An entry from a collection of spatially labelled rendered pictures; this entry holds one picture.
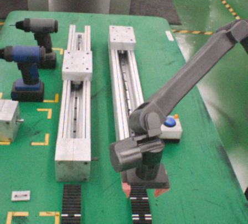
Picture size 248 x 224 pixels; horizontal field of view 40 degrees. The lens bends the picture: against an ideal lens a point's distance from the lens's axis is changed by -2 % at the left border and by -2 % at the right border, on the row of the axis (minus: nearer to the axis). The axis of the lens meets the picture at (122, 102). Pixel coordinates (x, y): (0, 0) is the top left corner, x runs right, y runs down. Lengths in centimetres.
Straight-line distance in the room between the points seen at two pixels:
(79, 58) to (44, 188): 56
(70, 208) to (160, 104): 37
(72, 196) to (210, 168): 46
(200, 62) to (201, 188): 40
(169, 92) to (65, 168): 38
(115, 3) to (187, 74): 197
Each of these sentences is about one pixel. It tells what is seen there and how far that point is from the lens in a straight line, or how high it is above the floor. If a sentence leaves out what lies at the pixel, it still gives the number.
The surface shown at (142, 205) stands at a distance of 98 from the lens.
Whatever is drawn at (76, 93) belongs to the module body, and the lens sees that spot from 129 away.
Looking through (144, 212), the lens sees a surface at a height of 82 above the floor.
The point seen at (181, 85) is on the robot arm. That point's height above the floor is 113.
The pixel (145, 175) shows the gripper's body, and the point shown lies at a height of 95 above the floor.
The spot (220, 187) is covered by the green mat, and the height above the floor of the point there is 78.
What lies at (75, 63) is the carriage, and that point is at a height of 90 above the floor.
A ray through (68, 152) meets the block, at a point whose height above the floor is 87.
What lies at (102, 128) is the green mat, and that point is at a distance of 123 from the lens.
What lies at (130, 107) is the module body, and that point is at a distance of 124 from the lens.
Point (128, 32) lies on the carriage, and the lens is 160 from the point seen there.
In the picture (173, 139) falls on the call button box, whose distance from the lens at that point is 120.
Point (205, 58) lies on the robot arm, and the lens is 93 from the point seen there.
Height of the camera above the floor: 160
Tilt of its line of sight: 37 degrees down
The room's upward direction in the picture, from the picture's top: 7 degrees clockwise
